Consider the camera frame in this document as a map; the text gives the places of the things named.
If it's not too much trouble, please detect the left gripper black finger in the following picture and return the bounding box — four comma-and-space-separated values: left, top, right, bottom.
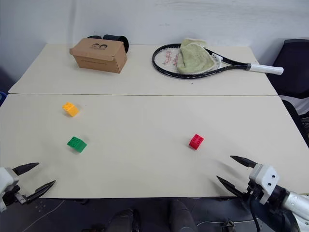
26, 179, 56, 204
12, 162, 40, 176

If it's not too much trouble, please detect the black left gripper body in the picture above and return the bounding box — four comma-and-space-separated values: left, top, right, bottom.
1, 185, 28, 208

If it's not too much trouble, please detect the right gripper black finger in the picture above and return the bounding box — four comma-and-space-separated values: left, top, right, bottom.
216, 175, 249, 199
229, 155, 257, 169

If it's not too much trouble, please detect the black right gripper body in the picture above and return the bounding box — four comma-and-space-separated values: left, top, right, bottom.
243, 181, 264, 202

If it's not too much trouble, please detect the red toy brick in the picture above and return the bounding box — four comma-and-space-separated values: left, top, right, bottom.
188, 133, 205, 151

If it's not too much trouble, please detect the green toy brick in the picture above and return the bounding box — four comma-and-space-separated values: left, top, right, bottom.
66, 136, 88, 153

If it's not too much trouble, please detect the yellow toy brick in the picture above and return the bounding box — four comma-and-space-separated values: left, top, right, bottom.
61, 101, 80, 118

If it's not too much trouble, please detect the black and white tennis racket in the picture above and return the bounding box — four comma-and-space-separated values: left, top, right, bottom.
152, 43, 284, 80

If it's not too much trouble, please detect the black office chair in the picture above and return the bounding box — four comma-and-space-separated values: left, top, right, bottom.
266, 38, 309, 137

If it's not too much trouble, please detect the light green towel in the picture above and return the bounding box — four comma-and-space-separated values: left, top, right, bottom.
176, 37, 217, 74

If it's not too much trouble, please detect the brown cardboard box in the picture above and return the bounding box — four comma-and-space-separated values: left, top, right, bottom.
69, 37, 128, 74

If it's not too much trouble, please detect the black cylindrical roll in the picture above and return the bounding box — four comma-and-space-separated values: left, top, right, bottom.
103, 34, 130, 54

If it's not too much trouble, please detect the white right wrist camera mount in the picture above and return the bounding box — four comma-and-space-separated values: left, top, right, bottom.
248, 164, 281, 205

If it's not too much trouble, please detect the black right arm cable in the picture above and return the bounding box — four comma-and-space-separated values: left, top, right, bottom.
249, 200, 263, 232

